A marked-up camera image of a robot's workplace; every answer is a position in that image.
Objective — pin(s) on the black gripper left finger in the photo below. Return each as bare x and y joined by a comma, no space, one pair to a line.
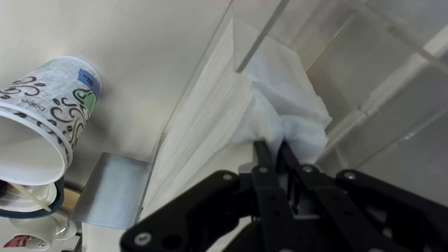
201,214

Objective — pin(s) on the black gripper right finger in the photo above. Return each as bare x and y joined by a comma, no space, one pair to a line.
361,212

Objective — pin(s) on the white serviette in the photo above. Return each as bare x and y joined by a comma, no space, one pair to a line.
283,103

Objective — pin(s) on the patterned paper cup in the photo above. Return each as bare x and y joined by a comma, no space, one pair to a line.
42,116

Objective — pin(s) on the white plate blue rim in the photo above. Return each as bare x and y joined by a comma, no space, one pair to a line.
32,203

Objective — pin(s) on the white red mug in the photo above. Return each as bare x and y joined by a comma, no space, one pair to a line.
40,232

